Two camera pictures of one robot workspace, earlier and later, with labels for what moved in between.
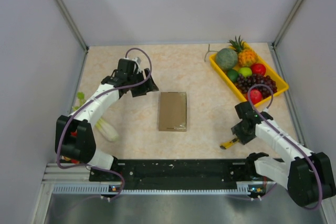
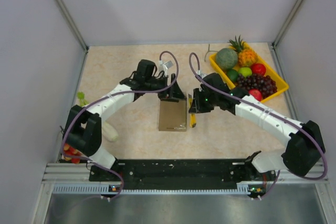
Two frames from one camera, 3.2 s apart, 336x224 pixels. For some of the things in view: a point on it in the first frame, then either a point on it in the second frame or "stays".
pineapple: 246,57 stays
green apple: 245,72 stays
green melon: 227,59 stays
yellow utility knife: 226,145 → 192,117
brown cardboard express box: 172,112 stays
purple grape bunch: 243,83 stays
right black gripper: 243,138 → 197,106
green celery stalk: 103,127 stays
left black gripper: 146,86 → 169,95
